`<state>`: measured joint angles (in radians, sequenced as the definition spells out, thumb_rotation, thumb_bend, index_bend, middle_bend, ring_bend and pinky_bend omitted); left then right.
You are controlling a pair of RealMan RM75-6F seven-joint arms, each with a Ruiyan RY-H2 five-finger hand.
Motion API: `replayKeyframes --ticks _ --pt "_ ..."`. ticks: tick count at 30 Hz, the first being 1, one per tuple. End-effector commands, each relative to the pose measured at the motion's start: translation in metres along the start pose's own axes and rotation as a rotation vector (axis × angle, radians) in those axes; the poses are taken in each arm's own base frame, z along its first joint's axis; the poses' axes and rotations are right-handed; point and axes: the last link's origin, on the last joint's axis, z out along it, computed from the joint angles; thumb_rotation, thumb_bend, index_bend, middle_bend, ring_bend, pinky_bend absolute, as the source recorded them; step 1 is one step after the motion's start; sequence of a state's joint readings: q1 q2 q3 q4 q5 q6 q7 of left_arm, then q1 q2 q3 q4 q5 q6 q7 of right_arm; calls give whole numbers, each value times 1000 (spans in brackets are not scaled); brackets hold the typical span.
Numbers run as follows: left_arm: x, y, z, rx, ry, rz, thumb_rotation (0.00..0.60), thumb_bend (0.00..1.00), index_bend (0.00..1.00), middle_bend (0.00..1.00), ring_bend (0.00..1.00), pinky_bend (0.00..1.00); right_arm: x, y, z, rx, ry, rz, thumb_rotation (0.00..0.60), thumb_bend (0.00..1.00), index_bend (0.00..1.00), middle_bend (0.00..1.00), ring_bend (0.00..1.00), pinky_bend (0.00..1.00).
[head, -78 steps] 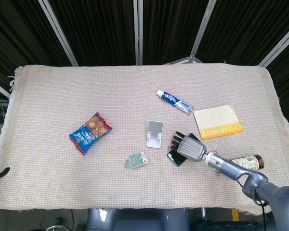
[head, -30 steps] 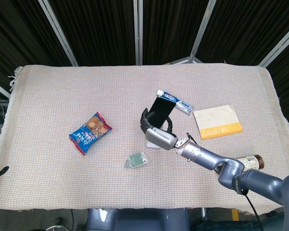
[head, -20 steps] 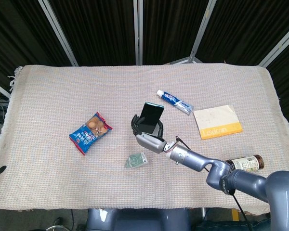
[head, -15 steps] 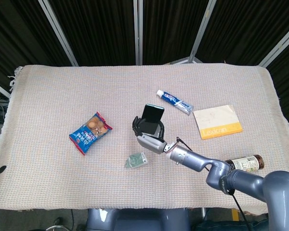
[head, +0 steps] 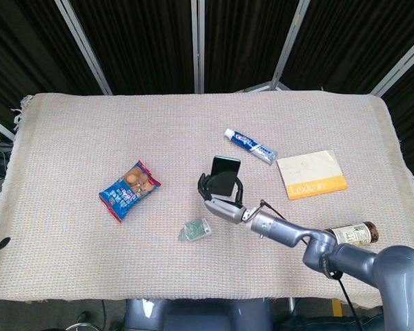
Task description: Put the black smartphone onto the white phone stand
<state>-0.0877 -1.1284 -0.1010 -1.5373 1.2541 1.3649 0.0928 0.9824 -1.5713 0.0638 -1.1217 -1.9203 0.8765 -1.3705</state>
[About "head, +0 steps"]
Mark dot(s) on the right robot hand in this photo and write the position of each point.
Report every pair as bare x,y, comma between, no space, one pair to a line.
222,198

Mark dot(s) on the black smartphone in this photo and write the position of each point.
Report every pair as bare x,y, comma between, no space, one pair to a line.
224,176

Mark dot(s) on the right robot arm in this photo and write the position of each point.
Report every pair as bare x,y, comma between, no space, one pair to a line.
331,248

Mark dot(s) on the blue snack packet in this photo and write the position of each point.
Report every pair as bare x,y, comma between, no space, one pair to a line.
129,190

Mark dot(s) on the small green packet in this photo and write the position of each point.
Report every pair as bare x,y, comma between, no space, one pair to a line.
195,229

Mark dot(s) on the blue white toothpaste tube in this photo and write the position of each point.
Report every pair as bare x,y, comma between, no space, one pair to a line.
250,145

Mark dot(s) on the white yellow Lexicon book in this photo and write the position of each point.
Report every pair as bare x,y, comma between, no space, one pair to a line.
311,174

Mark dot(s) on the grey robot torso base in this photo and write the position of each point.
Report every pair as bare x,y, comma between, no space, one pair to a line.
196,315

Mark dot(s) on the brown glass bottle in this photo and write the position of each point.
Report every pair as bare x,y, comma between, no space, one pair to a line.
357,234

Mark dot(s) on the beige woven tablecloth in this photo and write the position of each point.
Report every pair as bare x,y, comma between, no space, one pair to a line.
89,138

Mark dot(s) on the folding screen with dark panels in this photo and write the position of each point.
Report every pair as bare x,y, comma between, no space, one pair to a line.
207,41

